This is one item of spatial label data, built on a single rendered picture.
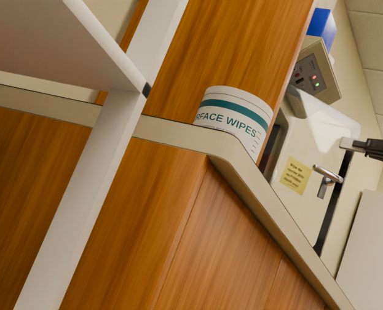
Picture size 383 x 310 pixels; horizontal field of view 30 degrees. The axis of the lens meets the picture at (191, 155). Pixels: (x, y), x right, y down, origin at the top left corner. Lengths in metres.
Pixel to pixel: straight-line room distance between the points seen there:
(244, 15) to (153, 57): 1.00
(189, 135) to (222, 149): 0.06
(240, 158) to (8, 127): 0.39
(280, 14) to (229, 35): 0.14
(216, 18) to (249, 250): 0.82
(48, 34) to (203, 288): 0.48
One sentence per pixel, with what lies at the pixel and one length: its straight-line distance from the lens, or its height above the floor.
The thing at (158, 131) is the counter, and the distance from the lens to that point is 1.06.
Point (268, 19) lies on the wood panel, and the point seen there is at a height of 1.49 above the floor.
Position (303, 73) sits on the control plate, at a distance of 1.96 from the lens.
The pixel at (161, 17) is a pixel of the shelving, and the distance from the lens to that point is 0.94.
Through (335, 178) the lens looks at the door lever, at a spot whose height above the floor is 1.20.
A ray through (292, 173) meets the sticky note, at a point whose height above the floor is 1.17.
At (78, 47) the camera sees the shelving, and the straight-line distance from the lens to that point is 0.84.
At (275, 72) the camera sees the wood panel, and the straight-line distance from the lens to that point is 1.77.
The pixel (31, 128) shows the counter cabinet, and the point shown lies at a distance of 1.17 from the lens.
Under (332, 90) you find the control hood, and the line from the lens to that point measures 2.10.
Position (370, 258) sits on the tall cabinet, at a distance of 4.89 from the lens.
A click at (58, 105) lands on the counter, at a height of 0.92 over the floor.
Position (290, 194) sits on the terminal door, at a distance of 1.85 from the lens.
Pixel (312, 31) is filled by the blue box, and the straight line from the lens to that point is 1.92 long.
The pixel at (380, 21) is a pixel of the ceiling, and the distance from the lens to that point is 3.98.
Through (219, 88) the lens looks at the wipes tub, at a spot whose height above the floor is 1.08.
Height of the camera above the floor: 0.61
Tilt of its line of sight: 16 degrees up
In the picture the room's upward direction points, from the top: 21 degrees clockwise
